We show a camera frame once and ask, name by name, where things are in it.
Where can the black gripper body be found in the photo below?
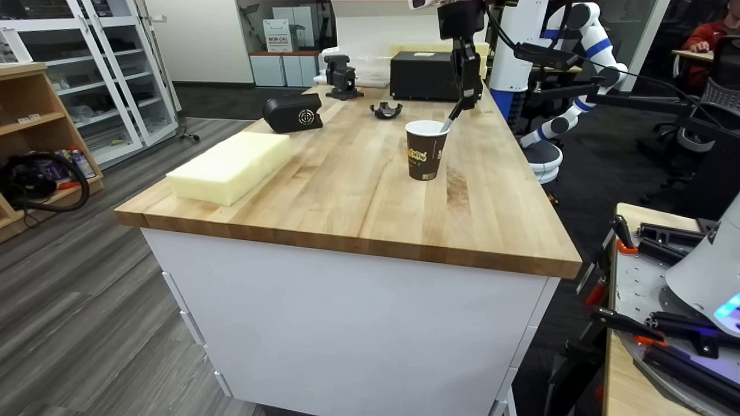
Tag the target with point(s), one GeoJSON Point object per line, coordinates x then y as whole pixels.
{"type": "Point", "coordinates": [463, 36]}

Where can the black pen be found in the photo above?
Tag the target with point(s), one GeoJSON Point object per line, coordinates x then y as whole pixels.
{"type": "Point", "coordinates": [453, 117]}

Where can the brown paper coffee cup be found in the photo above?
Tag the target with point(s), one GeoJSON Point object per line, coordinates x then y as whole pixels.
{"type": "Point", "coordinates": [423, 151]}

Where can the large black rectangular case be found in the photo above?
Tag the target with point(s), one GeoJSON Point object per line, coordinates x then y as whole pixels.
{"type": "Point", "coordinates": [423, 74]}

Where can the white and blue robot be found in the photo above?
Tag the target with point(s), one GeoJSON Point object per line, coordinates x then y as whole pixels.
{"type": "Point", "coordinates": [567, 83]}

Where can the black bench vise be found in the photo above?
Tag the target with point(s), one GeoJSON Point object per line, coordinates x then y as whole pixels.
{"type": "Point", "coordinates": [338, 74]}

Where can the small black angled box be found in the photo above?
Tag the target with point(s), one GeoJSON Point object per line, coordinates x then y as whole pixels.
{"type": "Point", "coordinates": [293, 113]}

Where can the grey mesh office chair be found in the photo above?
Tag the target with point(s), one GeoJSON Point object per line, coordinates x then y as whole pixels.
{"type": "Point", "coordinates": [706, 106]}

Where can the person in red shirt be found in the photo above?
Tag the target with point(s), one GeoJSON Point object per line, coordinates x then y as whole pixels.
{"type": "Point", "coordinates": [709, 41]}

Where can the pale yellow foam block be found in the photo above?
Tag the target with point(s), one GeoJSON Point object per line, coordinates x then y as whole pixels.
{"type": "Point", "coordinates": [231, 166]}

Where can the white table base cabinet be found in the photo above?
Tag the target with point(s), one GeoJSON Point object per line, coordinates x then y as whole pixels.
{"type": "Point", "coordinates": [346, 332]}

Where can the wooden cart with red clamps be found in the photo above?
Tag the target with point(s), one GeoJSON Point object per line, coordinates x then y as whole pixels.
{"type": "Point", "coordinates": [671, 309]}

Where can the white glass door cabinet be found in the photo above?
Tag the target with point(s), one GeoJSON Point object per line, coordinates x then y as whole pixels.
{"type": "Point", "coordinates": [96, 76]}

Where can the long wooden shelf workbench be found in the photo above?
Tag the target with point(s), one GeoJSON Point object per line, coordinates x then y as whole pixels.
{"type": "Point", "coordinates": [34, 140]}

